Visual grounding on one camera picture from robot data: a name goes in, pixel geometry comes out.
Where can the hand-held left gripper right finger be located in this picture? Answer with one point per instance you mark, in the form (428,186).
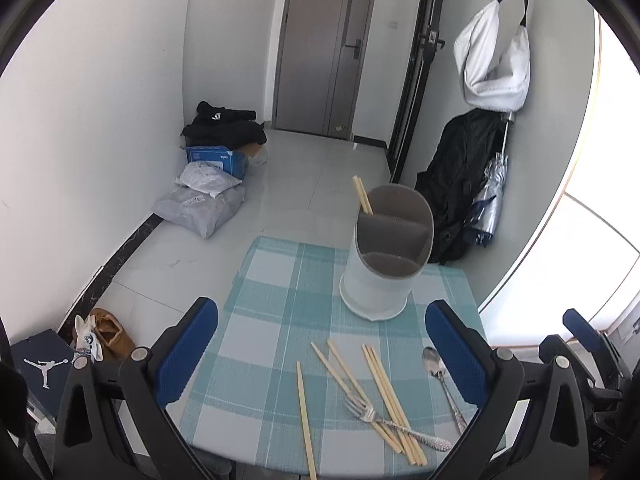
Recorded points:
(457,355)

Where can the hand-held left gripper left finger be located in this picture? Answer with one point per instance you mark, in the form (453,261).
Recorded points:
(187,352)

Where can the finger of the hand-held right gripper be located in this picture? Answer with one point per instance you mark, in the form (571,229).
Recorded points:
(580,324)

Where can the silver spoon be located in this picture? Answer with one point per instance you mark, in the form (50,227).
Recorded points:
(432,360)

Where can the silver fork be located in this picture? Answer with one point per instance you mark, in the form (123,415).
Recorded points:
(400,427)

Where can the white grey utensil holder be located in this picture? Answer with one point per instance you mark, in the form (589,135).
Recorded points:
(375,285)

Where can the brown shoe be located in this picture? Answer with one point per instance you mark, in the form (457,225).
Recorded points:
(115,335)

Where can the white printed sock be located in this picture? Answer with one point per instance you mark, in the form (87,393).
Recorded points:
(87,342)

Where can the teal checked tablecloth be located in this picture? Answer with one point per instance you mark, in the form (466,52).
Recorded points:
(280,310)

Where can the grey plastic parcel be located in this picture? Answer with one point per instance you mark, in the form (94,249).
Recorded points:
(200,212)

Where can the navy shoe box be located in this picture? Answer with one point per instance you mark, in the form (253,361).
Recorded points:
(40,360)

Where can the silver folded umbrella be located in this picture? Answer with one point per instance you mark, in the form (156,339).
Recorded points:
(487,205)

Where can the black backpack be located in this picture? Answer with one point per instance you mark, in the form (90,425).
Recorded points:
(460,185)

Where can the white plastic parcel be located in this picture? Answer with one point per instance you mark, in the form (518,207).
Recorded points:
(205,177)

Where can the blue cardboard box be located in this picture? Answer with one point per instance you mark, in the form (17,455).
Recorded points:
(235,162)

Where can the brown cardboard box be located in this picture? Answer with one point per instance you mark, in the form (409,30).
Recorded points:
(252,149)

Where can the black clothing pile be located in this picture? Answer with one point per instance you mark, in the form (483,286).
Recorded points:
(225,130)

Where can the dark framed door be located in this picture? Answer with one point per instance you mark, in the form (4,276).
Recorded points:
(417,85)

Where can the white hanging bag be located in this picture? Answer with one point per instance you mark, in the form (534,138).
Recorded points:
(485,60)

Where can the grey entrance door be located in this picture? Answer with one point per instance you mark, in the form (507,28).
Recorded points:
(310,60)

